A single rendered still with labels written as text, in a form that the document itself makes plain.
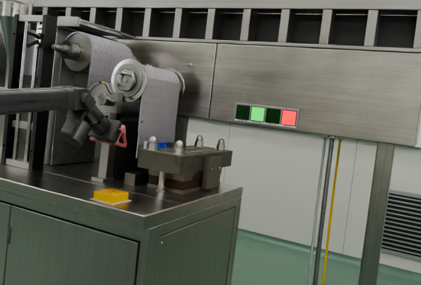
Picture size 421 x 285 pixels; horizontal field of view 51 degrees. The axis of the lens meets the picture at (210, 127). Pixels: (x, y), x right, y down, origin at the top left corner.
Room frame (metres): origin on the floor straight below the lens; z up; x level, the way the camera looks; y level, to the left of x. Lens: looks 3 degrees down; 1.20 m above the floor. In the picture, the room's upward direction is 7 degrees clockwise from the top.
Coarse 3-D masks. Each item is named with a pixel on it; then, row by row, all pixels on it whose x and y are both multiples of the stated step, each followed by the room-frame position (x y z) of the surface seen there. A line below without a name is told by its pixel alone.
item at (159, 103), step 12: (156, 84) 1.56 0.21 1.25; (168, 84) 1.63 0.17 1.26; (144, 96) 1.50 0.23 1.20; (156, 96) 1.56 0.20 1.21; (168, 96) 1.63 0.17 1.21; (144, 108) 1.51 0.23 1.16; (156, 108) 1.57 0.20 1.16; (168, 108) 1.64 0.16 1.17; (144, 120) 1.51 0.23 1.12; (156, 120) 1.58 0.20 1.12; (168, 120) 1.65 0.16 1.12
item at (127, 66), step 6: (120, 66) 1.53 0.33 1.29; (126, 66) 1.51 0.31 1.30; (132, 66) 1.50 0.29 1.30; (138, 72) 1.49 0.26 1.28; (114, 78) 1.54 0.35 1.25; (138, 78) 1.49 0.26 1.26; (114, 84) 1.53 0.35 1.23; (138, 84) 1.49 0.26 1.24; (120, 90) 1.52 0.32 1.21; (132, 90) 1.50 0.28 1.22; (138, 90) 1.49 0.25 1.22; (126, 96) 1.51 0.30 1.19
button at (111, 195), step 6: (96, 192) 1.22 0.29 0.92; (102, 192) 1.21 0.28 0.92; (108, 192) 1.22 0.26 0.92; (114, 192) 1.23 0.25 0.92; (120, 192) 1.24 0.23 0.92; (126, 192) 1.25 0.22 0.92; (96, 198) 1.22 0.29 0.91; (102, 198) 1.21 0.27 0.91; (108, 198) 1.20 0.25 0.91; (114, 198) 1.20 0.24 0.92; (120, 198) 1.22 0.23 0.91; (126, 198) 1.24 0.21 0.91
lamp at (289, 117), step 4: (284, 112) 1.60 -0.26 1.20; (288, 112) 1.59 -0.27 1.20; (292, 112) 1.59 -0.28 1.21; (284, 116) 1.60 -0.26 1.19; (288, 116) 1.59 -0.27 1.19; (292, 116) 1.59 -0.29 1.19; (284, 120) 1.60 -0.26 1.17; (288, 120) 1.59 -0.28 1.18; (292, 120) 1.58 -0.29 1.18; (284, 124) 1.60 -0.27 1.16; (288, 124) 1.59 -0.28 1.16; (292, 124) 1.58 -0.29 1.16
